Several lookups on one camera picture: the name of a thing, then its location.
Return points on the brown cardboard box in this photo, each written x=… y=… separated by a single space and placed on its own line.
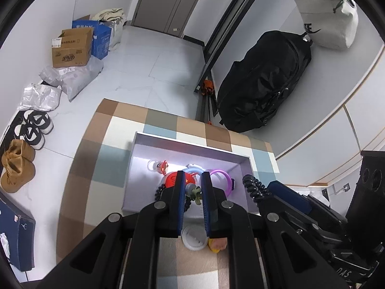
x=72 y=54

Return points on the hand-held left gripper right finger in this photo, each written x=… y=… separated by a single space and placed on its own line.
x=206 y=204

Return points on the black speaker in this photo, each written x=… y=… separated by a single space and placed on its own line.
x=370 y=192

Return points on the white canvas bag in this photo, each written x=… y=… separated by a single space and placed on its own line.
x=327 y=21

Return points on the red round badge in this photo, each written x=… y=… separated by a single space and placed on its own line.
x=171 y=180

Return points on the wall socket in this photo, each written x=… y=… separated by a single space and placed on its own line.
x=346 y=186

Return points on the silver cardboard box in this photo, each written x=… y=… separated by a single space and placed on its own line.
x=141 y=171

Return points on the black backpack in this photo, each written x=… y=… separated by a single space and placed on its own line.
x=264 y=81

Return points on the blue cardboard box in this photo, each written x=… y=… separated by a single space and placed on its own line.
x=102 y=42

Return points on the orange black tool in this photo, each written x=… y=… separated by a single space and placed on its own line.
x=207 y=86

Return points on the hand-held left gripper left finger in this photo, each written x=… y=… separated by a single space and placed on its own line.
x=181 y=204

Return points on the black metal frame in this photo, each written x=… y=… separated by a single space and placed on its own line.
x=222 y=30

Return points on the white round disc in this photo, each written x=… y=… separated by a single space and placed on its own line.
x=194 y=239

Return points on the tan boot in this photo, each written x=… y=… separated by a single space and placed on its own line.
x=15 y=176
x=19 y=153

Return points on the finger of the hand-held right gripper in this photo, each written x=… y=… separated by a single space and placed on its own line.
x=282 y=209
x=288 y=195

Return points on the cream fabric bag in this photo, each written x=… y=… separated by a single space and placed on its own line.
x=108 y=13

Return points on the black white sneaker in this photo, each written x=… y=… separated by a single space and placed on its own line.
x=30 y=135
x=39 y=122

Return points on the white wardrobe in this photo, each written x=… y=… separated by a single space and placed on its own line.
x=346 y=126

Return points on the grey mailer bag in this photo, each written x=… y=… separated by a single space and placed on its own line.
x=78 y=78

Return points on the grey door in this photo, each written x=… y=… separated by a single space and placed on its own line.
x=162 y=6

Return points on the checkered tablecloth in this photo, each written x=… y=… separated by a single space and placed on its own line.
x=99 y=186

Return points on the silver foil bag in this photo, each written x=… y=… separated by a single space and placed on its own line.
x=42 y=97

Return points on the navy shoe box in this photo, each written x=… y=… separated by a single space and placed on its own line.
x=18 y=240

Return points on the black floor mat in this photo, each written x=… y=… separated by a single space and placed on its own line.
x=7 y=134

